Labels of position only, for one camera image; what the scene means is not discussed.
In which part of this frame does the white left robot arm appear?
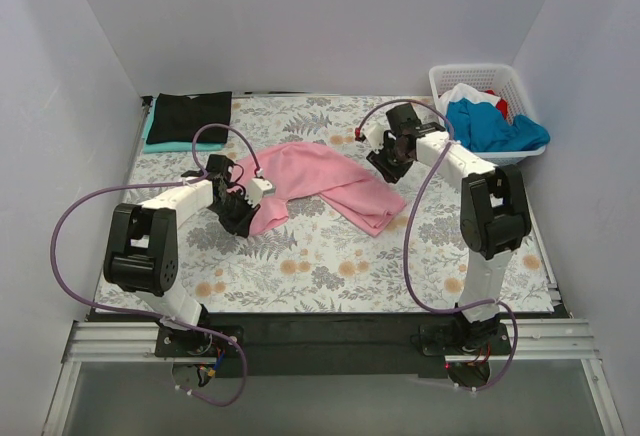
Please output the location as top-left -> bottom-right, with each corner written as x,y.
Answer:
103,155 -> 275,356

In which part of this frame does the white plastic basket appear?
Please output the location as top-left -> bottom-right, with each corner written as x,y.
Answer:
429,64 -> 548,165

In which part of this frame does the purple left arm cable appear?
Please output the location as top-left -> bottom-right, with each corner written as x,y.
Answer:
51,124 -> 264,407

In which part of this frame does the pink t shirt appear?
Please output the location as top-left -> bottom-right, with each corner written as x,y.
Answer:
233,142 -> 406,237

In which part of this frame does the white t shirt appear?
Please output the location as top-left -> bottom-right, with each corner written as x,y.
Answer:
436,83 -> 501,114

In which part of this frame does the aluminium front rail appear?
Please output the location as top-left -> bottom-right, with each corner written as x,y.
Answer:
60,318 -> 601,367

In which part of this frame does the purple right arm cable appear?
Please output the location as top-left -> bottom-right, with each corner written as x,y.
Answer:
357,99 -> 516,393

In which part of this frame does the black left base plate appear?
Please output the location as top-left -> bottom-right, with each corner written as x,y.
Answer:
154,327 -> 239,358

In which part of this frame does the floral patterned table mat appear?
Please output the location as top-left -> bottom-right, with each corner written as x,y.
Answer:
93,94 -> 557,314

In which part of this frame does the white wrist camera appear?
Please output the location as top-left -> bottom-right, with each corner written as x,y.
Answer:
245,177 -> 276,206
354,123 -> 385,151

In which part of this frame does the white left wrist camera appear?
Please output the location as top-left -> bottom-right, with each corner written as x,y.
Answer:
245,177 -> 276,206

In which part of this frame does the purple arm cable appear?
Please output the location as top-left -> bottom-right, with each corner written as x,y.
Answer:
357,99 -> 516,393
51,124 -> 264,407

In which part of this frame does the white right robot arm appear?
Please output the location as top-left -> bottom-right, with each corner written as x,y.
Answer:
354,99 -> 532,354

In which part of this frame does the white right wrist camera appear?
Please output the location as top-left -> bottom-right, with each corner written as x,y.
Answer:
354,123 -> 385,151

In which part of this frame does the folded black t shirt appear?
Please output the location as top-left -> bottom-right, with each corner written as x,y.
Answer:
146,91 -> 232,144

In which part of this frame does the folded teal t shirt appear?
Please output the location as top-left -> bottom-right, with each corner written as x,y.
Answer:
142,105 -> 225,154

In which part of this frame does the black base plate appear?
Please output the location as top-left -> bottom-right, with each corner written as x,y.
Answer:
154,327 -> 239,358
413,315 -> 512,356

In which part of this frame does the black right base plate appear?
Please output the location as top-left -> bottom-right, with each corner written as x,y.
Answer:
413,315 -> 512,356

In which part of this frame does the blue t shirt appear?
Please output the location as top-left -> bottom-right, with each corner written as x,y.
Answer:
446,98 -> 550,153

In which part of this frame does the red t shirt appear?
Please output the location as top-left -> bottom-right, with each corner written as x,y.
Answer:
496,99 -> 510,123

